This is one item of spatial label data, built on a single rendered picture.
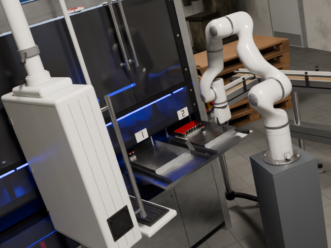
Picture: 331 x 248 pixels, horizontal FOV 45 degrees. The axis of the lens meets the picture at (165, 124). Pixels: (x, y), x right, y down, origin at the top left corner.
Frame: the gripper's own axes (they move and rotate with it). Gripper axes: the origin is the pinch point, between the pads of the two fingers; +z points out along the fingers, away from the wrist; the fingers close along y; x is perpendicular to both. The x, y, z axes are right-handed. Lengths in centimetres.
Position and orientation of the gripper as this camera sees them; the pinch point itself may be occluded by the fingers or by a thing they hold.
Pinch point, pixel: (225, 128)
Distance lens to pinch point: 245.4
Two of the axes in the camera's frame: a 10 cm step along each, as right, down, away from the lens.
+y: -7.5, 4.0, -5.2
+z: 2.4, 9.0, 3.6
